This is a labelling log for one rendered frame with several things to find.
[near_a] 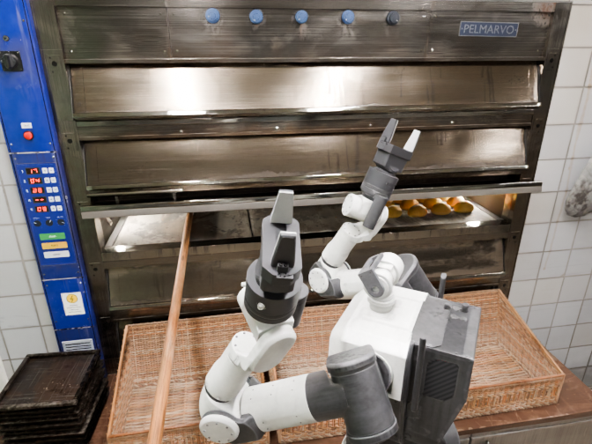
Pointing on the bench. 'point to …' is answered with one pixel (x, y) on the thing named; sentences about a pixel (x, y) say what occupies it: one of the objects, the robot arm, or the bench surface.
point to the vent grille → (77, 345)
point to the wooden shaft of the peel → (169, 344)
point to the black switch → (11, 59)
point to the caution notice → (72, 303)
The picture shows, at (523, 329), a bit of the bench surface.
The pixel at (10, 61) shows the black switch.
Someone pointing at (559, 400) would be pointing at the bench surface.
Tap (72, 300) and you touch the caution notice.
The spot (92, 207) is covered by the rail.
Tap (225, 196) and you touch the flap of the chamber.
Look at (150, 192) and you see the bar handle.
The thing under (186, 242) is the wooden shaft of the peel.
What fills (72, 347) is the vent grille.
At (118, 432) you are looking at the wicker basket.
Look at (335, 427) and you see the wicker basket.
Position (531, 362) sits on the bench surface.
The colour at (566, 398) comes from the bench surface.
